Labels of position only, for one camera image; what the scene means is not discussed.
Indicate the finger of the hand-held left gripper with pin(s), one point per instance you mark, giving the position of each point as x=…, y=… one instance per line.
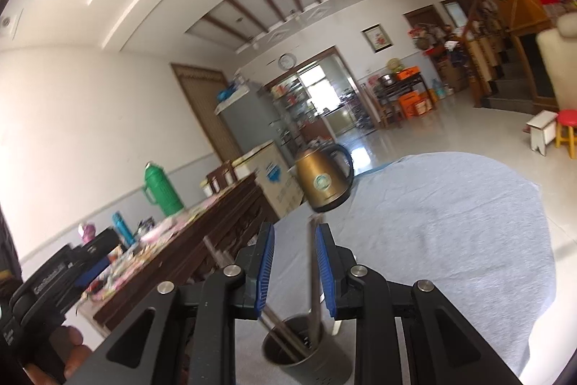
x=99, y=252

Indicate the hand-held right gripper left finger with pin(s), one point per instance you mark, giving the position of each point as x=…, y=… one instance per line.
x=266, y=272

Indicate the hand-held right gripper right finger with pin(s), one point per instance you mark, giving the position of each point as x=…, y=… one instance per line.
x=327, y=272

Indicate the single dark metal chopstick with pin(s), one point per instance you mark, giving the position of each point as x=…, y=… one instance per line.
x=312, y=258

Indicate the bundle of dark chopsticks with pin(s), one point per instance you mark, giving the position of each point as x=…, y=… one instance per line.
x=284, y=331

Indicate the dark metal utensil holder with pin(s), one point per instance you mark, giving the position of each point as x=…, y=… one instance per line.
x=311, y=367

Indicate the person's left hand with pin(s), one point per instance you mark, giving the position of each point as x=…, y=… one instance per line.
x=74, y=355

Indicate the pink water bottle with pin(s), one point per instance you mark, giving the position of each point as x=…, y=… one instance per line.
x=87, y=233

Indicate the blue water bottle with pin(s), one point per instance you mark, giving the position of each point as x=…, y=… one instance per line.
x=122, y=229

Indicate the pink checked table runner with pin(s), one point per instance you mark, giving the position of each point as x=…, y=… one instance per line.
x=153, y=245

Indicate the carved wooden sideboard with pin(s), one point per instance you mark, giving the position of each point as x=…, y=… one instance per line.
x=203, y=231

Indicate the green thermos flask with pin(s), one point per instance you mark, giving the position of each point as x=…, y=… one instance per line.
x=163, y=191

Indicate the bronze electric kettle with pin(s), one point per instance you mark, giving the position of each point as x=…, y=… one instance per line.
x=322, y=182

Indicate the wooden chair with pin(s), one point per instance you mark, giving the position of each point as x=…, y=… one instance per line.
x=222, y=177

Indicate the grey-blue table cloth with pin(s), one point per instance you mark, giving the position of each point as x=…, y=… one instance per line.
x=428, y=231

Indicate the grey refrigerator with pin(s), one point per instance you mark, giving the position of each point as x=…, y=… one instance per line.
x=252, y=119

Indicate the kitchen shelf rack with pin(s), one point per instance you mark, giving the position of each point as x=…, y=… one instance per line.
x=293, y=101

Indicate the orange cardboard box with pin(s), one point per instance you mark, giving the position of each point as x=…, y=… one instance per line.
x=414, y=103

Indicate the dark wooden side table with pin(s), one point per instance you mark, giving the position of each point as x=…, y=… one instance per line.
x=401, y=87

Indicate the metal bowl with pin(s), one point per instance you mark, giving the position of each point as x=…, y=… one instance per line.
x=385, y=79

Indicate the small white stool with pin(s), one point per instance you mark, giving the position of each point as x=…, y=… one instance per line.
x=543, y=130

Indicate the wooden staircase railing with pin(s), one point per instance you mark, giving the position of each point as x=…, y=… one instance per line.
x=487, y=51

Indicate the red and yellow stool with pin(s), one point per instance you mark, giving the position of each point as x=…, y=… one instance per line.
x=568, y=128

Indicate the cream chair back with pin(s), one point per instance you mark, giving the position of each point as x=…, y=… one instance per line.
x=561, y=64

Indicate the round wall clock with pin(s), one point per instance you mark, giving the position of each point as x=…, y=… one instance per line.
x=287, y=61

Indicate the framed wall picture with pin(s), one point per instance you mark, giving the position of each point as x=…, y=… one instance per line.
x=376, y=38

